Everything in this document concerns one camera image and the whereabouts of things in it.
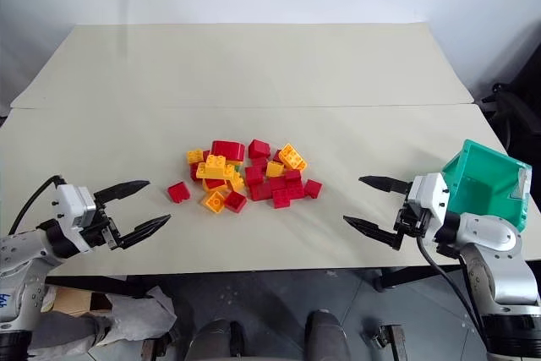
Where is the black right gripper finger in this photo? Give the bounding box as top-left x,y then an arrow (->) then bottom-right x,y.
342,215 -> 402,251
358,174 -> 413,196

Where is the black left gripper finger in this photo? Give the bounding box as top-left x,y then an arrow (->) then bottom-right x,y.
93,179 -> 151,211
117,213 -> 172,251

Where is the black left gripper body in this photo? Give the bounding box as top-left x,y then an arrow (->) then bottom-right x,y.
78,201 -> 124,252

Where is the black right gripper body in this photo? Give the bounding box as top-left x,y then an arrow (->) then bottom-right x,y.
392,191 -> 428,249

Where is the brown cardboard box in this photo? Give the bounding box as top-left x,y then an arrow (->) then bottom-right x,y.
49,286 -> 113,316

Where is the teal plastic bin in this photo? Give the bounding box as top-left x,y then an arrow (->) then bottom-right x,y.
440,138 -> 533,233

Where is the grey crumpled cloth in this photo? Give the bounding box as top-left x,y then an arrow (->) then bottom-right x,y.
30,284 -> 178,350

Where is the yellow plastic building brick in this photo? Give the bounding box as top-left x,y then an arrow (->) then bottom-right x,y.
196,154 -> 228,181
277,142 -> 309,172
223,163 -> 247,193

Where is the red plastic building brick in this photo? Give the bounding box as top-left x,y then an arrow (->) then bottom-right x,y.
210,139 -> 247,163

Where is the black table foot caster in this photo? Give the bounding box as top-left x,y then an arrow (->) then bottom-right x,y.
370,324 -> 407,361

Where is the dark rounded shape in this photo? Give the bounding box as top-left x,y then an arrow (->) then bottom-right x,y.
187,319 -> 247,361
303,309 -> 347,361

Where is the black office chair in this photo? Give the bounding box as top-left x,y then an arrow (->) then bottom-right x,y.
480,18 -> 541,160

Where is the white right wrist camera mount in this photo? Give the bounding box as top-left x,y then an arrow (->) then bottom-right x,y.
406,172 -> 450,248

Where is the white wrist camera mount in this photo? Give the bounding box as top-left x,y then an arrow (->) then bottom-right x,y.
54,183 -> 100,232
406,172 -> 450,248

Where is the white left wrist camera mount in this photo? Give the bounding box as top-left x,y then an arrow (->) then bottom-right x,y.
54,183 -> 100,232

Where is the black table frame bar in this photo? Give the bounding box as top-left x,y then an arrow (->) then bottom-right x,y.
45,275 -> 158,299

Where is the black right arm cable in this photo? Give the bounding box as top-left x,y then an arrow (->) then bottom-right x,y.
416,233 -> 488,336

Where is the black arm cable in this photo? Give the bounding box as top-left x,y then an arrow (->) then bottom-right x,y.
416,233 -> 488,336
7,174 -> 68,238

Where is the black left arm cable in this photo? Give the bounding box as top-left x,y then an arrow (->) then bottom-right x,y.
7,174 -> 68,238

